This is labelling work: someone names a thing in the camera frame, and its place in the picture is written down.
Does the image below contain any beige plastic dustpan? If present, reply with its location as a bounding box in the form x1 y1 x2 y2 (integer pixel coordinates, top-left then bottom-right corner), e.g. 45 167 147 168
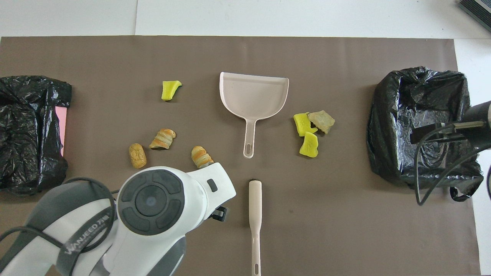
219 72 290 159

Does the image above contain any yellow-green sponge piece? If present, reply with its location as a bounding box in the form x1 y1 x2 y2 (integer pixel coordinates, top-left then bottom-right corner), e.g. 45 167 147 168
161 80 182 101
299 131 320 158
293 112 318 137

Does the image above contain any golden oval bread piece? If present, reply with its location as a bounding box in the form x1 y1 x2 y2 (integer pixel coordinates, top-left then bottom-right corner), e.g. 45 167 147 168
129 143 147 169

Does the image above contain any black trash bag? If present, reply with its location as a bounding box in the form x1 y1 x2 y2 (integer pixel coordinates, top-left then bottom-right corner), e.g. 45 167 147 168
0 75 72 196

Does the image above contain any pink bin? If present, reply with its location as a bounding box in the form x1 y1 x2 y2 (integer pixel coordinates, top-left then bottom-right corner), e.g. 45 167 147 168
54 106 68 157

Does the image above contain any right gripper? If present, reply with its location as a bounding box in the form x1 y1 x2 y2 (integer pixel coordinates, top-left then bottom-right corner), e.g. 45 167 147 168
462 100 491 151

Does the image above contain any striped bread piece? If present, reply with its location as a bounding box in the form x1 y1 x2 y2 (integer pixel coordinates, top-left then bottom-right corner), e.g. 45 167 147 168
191 146 214 169
149 128 177 150

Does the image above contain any black cable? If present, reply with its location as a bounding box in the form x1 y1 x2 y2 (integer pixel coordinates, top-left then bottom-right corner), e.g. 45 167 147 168
0 177 118 254
413 122 491 206

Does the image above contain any black stand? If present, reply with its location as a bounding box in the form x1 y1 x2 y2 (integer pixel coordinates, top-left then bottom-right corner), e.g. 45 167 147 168
458 0 491 33

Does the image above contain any bin with black bag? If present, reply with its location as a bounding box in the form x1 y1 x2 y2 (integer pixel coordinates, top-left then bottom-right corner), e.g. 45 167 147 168
366 66 485 202

